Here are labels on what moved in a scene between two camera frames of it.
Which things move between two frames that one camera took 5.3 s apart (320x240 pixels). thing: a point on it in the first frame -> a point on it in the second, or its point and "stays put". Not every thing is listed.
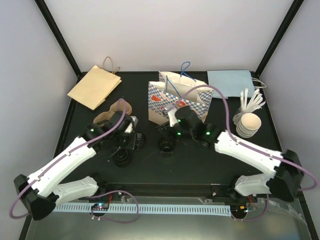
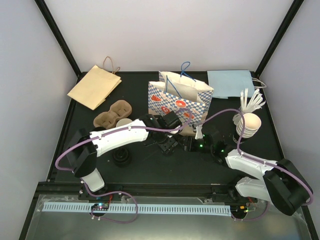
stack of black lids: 122,158 stays put
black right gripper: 166,131 -> 186,142
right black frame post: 291,12 stays put
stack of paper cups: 248,125 stays put
